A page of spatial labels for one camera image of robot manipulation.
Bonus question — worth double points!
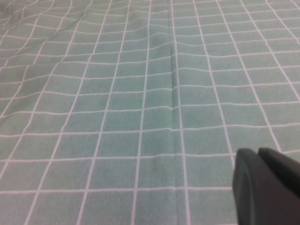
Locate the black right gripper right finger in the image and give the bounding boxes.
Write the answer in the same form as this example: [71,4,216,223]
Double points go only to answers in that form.
[257,147,300,195]

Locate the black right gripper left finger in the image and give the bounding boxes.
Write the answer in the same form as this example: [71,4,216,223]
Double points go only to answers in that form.
[232,148,300,225]

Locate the green white-grid tablecloth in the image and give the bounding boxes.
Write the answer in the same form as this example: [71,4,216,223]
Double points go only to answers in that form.
[0,0,300,225]

